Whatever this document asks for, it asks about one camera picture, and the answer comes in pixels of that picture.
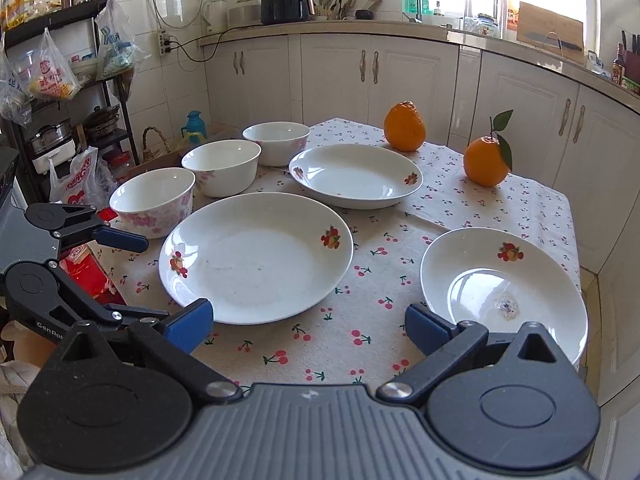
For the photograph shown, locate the white floral bowl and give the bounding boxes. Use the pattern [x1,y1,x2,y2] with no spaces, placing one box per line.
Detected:
[243,122,310,167]
[181,140,262,198]
[110,167,196,240]

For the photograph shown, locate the small fruit plate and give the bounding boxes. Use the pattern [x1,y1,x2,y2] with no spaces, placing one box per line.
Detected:
[420,228,588,365]

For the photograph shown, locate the large white fruit plate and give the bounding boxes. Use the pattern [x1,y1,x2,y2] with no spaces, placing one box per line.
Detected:
[158,192,354,325]

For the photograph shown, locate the red white plastic bag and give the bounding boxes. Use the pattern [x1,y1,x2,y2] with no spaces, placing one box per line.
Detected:
[49,146,118,211]

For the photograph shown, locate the wicker basket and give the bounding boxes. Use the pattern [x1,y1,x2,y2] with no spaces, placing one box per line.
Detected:
[142,126,171,162]

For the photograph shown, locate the cherry print tablecloth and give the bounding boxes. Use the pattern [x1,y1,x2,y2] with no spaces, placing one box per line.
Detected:
[96,117,583,391]

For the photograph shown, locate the blue thermos jug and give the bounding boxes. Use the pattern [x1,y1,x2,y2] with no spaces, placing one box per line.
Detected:
[181,110,207,145]

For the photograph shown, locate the orange with green leaves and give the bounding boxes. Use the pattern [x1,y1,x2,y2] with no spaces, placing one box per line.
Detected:
[463,110,513,188]

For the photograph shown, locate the black metal storage rack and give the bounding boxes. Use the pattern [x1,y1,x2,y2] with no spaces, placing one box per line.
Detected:
[1,0,145,202]

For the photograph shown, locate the white power strip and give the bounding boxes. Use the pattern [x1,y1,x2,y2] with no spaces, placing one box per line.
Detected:
[157,30,171,56]

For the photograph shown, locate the bumpy orange tangerine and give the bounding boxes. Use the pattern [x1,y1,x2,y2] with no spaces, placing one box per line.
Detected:
[383,101,426,152]

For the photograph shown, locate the white electric kettle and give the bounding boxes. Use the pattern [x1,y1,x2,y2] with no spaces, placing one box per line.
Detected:
[202,0,228,34]

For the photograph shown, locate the wooden cutting board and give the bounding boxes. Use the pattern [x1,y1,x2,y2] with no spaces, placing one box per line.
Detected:
[516,2,586,64]

